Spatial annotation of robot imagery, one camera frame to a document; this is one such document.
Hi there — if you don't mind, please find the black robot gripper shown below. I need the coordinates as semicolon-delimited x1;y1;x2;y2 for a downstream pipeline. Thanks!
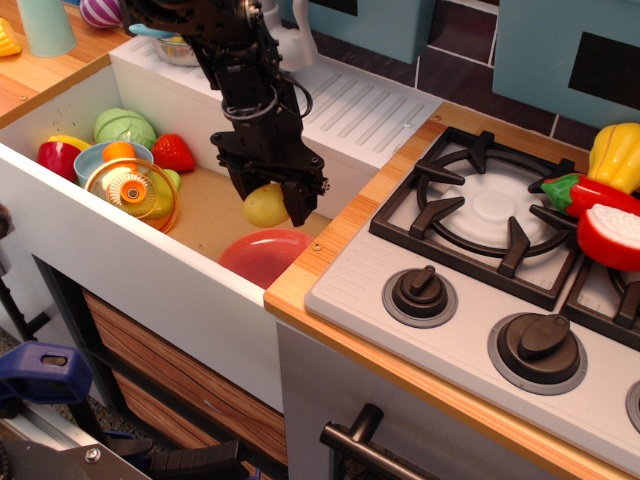
210;112;328;227

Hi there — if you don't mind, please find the yellow toy potato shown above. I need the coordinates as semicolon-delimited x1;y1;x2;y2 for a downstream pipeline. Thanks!
243;183;289;228

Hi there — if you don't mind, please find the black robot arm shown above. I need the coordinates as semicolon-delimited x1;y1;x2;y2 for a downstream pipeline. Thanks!
125;0;328;227

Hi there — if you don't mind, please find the pink plastic plate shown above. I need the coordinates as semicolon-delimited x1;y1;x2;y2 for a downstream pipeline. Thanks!
218;228;314;290

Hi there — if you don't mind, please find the green toy pear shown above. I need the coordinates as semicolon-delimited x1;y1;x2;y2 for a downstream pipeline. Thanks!
164;169;181;191

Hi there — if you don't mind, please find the red toy strawberry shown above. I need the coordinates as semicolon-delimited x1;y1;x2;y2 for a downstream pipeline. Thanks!
151;134;196;173

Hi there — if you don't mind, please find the white toy faucet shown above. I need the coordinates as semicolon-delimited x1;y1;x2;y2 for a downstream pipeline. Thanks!
262;0;319;73

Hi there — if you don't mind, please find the orange transparent lid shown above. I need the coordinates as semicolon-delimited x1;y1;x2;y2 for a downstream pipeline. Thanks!
84;158;179;233

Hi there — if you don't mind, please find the white toy sink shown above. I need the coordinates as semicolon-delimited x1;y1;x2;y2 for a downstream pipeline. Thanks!
1;37;440;409

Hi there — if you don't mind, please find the orange toy carrot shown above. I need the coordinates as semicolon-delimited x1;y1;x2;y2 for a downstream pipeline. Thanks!
102;141;137;171

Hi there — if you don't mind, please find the green toy cabbage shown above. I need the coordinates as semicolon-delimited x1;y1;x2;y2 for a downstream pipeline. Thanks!
93;108;157;149

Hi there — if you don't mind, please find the silver metal pot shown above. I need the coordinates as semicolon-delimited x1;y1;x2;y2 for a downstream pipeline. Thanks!
153;37;199;67

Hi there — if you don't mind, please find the small black stove knob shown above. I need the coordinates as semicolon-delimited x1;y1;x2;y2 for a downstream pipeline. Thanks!
382;265;458;329

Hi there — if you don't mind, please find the light blue toy bowl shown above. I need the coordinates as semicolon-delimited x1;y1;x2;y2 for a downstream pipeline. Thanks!
74;141;154;187

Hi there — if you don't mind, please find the black burner grate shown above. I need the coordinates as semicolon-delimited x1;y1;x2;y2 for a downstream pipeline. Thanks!
561;258;639;351
369;127;579;310

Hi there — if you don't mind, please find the grey toy stove top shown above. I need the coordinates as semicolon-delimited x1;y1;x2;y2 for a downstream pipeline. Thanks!
304;125;640;479

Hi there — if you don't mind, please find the red yellow toy pepper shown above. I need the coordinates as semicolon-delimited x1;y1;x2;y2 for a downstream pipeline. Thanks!
36;135;91;182

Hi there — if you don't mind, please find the wood grain drawer front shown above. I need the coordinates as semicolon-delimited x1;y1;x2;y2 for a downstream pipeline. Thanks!
84;291;288;479

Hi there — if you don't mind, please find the purple striped toy ball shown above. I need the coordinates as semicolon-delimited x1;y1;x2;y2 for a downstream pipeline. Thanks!
79;0;122;28

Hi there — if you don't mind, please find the teal plastic cup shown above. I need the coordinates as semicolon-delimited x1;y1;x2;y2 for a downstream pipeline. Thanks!
17;0;77;58

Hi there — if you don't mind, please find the red toy chili pepper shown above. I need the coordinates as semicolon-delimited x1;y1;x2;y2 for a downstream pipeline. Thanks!
541;173;639;218

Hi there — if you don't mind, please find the yellow toy corn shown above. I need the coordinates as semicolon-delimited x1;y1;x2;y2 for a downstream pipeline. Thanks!
0;18;22;58

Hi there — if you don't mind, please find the blue clamp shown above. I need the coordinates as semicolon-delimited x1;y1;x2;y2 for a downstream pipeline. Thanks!
1;341;93;408

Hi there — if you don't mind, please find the large black stove knob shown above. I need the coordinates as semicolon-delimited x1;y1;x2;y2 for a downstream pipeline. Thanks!
487;313;588;396

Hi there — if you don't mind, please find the teal cabinet with black window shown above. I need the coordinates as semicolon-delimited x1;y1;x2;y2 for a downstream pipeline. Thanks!
493;1;639;128

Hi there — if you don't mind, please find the red white toy apple half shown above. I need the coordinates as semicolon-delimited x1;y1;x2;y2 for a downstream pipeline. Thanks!
577;204;639;272

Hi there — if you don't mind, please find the yellow toy squash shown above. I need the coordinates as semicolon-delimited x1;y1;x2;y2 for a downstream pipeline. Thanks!
587;123;639;194

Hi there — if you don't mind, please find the grey knob at edge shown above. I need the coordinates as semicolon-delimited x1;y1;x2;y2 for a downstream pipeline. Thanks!
625;381;640;433

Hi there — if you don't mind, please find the blue handled grey spatula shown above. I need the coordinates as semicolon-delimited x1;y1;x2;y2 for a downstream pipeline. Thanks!
128;23;175;40

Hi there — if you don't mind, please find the black oven door handle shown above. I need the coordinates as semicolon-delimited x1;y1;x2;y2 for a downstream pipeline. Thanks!
319;403;438;480

